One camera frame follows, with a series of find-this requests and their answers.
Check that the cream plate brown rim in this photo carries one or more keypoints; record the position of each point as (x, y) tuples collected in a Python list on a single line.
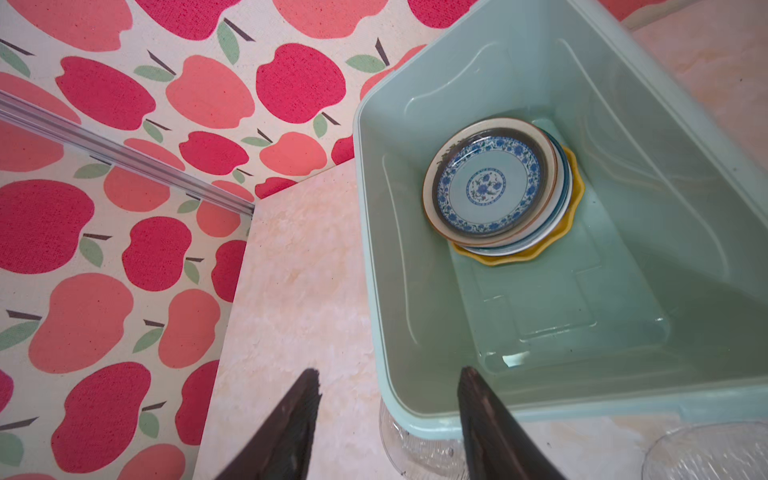
[(519, 232)]

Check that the blue floral patterned plate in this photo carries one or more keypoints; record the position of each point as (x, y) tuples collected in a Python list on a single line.
[(492, 179)]

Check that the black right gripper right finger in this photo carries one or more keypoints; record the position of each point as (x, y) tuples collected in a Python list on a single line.
[(496, 446)]

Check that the clear glass round plate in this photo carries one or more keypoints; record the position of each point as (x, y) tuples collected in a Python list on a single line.
[(735, 450)]

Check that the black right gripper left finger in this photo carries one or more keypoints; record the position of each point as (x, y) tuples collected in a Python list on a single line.
[(282, 446)]

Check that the yellow dotted scalloped plate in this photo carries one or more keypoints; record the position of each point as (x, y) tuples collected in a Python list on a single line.
[(561, 230)]

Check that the clear glass square plate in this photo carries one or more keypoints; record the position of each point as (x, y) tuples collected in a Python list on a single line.
[(416, 458)]

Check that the mint green plastic bin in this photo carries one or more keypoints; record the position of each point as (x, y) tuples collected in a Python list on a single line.
[(654, 301)]

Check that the white plate blue rim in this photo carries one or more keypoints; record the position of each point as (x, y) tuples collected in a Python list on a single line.
[(549, 225)]

